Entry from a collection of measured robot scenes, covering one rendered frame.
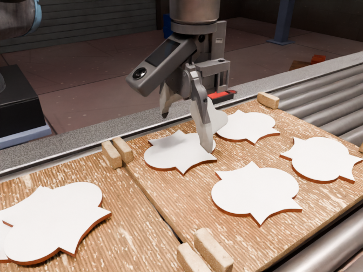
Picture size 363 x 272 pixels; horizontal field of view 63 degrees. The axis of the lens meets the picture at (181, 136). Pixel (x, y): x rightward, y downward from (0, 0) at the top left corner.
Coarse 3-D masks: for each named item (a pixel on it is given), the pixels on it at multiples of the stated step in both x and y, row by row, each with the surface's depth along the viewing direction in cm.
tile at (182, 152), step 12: (180, 132) 61; (156, 144) 57; (168, 144) 57; (180, 144) 57; (192, 144) 57; (144, 156) 54; (156, 156) 54; (168, 156) 54; (180, 156) 54; (192, 156) 54; (204, 156) 54; (156, 168) 51; (168, 168) 51; (180, 168) 51
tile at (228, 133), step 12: (228, 120) 65; (240, 120) 65; (252, 120) 65; (264, 120) 65; (216, 132) 61; (228, 132) 61; (240, 132) 61; (252, 132) 61; (264, 132) 61; (276, 132) 61; (252, 144) 58
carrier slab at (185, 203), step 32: (192, 128) 64; (288, 128) 64; (320, 128) 64; (224, 160) 54; (256, 160) 54; (160, 192) 47; (192, 192) 47; (320, 192) 47; (352, 192) 47; (192, 224) 41; (224, 224) 41; (256, 224) 41; (288, 224) 41; (320, 224) 41; (256, 256) 37
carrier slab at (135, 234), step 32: (96, 160) 54; (0, 192) 47; (32, 192) 47; (128, 192) 47; (128, 224) 41; (160, 224) 41; (64, 256) 37; (96, 256) 37; (128, 256) 37; (160, 256) 37
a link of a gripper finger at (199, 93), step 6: (198, 78) 45; (192, 84) 46; (198, 84) 45; (192, 90) 46; (198, 90) 45; (204, 90) 45; (192, 96) 46; (198, 96) 45; (204, 96) 45; (198, 102) 46; (204, 102) 46; (198, 108) 46; (204, 108) 45; (204, 114) 46; (204, 120) 46; (210, 120) 47
